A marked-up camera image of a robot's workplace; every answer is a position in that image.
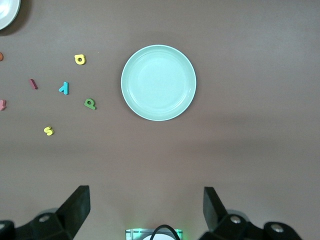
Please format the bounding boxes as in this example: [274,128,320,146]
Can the yellow foam letter a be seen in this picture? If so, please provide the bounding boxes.
[74,53,87,66]

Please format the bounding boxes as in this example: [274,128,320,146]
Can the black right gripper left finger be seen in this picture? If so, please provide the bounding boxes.
[0,185,91,240]

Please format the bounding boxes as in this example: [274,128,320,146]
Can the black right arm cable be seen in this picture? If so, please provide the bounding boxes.
[150,224,181,240]

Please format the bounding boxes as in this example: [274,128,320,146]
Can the light green plastic plate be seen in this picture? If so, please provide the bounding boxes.
[120,44,197,122]

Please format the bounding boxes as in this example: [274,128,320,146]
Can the beige plastic plate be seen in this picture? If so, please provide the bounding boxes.
[0,0,21,31]

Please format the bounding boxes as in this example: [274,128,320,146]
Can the brown table cover sheet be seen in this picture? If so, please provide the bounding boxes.
[0,0,320,240]

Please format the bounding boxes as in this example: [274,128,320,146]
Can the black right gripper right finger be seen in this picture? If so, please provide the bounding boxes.
[199,186,304,240]

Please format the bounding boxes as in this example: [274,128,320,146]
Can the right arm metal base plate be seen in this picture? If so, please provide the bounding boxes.
[124,227,184,240]

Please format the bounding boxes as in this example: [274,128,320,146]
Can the green foam letter p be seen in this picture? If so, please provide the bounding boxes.
[83,97,97,111]

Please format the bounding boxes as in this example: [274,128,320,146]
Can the light blue foam letter y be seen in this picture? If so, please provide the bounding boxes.
[58,81,70,96]

